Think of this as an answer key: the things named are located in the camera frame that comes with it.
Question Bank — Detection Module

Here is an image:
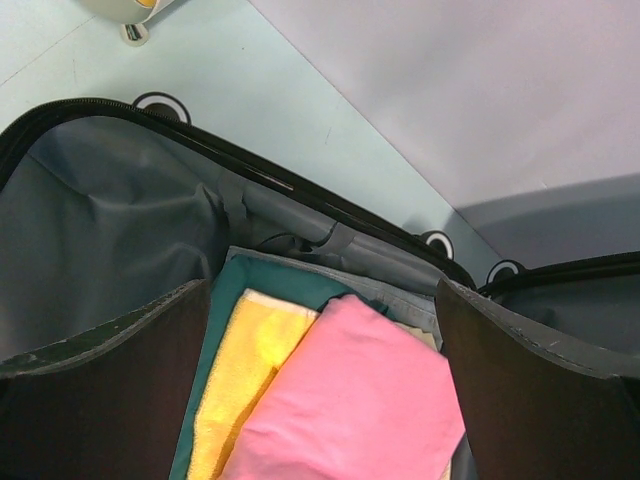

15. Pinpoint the pink and teal children's suitcase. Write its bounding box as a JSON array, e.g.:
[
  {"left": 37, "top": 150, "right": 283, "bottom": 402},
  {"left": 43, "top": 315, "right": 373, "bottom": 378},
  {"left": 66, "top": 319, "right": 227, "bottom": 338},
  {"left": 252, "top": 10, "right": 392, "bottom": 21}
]
[{"left": 0, "top": 91, "right": 640, "bottom": 480}]

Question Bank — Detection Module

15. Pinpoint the round pastel drawer cabinet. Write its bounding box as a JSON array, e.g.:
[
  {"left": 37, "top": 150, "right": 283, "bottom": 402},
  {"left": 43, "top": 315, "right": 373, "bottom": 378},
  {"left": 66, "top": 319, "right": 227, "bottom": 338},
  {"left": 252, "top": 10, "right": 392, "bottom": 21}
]
[{"left": 79, "top": 0, "right": 174, "bottom": 47}]

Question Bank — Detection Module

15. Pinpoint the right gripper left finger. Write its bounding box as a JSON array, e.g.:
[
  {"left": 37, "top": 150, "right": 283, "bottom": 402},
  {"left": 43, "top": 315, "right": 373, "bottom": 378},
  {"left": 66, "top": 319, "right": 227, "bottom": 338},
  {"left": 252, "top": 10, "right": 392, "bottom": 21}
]
[{"left": 1, "top": 280, "right": 210, "bottom": 479}]

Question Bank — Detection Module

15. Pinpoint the dark green cloth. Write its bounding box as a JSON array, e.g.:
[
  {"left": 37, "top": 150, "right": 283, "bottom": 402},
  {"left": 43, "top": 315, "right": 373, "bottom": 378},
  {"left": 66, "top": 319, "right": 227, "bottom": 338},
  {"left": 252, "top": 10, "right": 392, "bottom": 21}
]
[{"left": 170, "top": 255, "right": 391, "bottom": 479}]

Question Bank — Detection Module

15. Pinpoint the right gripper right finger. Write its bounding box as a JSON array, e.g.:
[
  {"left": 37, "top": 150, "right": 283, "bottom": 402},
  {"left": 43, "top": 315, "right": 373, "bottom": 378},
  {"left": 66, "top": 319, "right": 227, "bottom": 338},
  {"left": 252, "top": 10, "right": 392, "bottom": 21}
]
[{"left": 435, "top": 279, "right": 639, "bottom": 479}]

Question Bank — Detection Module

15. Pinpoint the pink cloth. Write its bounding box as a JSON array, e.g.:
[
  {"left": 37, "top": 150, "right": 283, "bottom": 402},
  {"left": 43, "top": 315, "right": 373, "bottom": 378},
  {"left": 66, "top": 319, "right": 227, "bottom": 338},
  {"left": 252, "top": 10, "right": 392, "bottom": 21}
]
[{"left": 221, "top": 295, "right": 465, "bottom": 479}]

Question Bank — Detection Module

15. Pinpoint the yellow cloth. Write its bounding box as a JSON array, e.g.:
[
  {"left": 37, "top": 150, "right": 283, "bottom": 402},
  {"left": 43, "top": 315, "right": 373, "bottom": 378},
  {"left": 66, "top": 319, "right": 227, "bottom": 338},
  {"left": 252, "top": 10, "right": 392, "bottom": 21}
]
[{"left": 187, "top": 289, "right": 319, "bottom": 479}]

